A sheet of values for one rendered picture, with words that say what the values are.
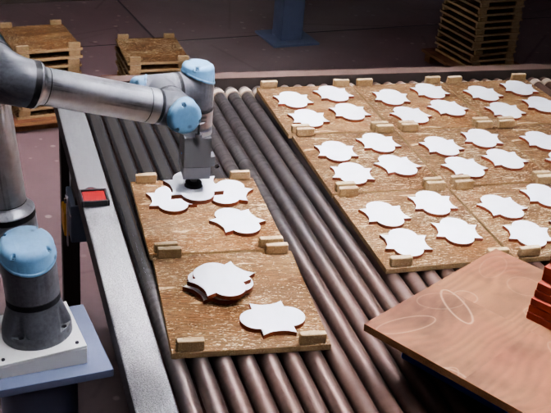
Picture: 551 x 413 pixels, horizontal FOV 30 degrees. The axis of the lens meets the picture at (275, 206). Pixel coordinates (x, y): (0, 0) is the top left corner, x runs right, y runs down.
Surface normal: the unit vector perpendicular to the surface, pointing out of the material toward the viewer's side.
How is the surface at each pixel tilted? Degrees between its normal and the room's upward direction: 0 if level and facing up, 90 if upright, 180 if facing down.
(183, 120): 88
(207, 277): 0
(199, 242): 0
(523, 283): 0
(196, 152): 90
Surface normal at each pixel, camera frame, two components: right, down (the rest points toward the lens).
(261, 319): 0.07, -0.88
